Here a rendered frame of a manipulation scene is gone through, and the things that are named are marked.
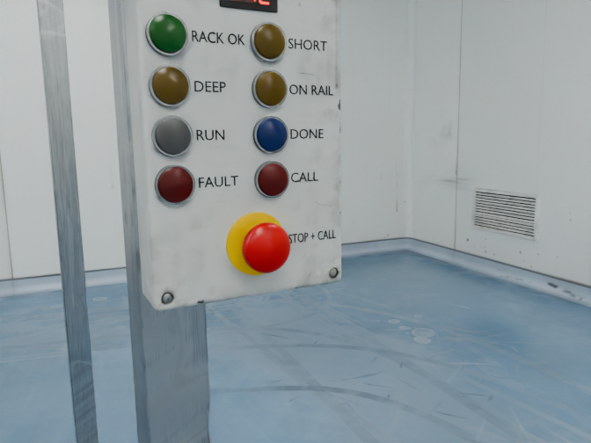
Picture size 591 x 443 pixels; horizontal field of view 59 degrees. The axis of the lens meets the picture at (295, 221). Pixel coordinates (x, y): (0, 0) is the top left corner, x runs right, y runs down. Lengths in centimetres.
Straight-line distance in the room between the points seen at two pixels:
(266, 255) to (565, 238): 323
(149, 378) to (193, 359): 4
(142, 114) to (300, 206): 15
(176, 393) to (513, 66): 353
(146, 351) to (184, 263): 11
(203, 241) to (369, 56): 414
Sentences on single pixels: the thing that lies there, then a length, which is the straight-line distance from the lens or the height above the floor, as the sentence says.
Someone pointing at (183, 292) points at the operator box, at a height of 85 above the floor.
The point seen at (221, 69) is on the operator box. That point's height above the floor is 102.
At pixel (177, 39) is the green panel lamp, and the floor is 104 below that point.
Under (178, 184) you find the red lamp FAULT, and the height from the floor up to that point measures 94.
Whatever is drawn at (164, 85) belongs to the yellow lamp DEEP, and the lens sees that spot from 40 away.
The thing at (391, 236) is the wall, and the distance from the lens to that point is 466.
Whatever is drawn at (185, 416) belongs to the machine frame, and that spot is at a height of 72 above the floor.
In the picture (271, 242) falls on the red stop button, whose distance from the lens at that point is 41.
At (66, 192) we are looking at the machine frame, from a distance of 156.
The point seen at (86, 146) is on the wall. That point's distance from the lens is 381.
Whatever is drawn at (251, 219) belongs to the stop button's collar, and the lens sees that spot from 42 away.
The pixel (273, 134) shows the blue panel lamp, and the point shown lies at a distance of 42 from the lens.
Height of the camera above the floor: 97
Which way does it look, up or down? 9 degrees down
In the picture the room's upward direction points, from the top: 1 degrees counter-clockwise
